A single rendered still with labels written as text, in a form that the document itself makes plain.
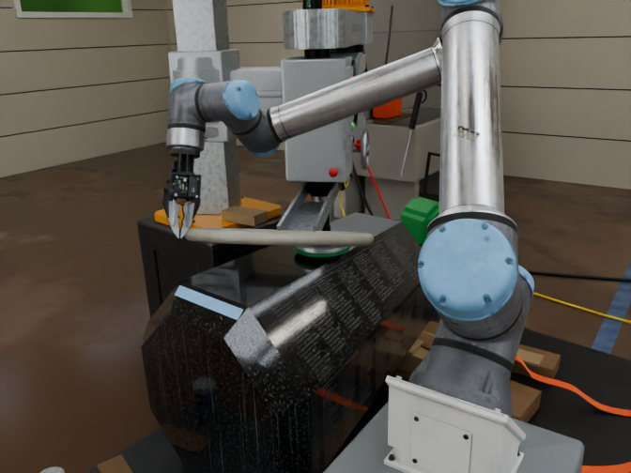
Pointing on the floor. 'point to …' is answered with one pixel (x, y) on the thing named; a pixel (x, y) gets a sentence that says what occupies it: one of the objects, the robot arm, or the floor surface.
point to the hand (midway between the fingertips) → (179, 233)
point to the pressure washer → (420, 210)
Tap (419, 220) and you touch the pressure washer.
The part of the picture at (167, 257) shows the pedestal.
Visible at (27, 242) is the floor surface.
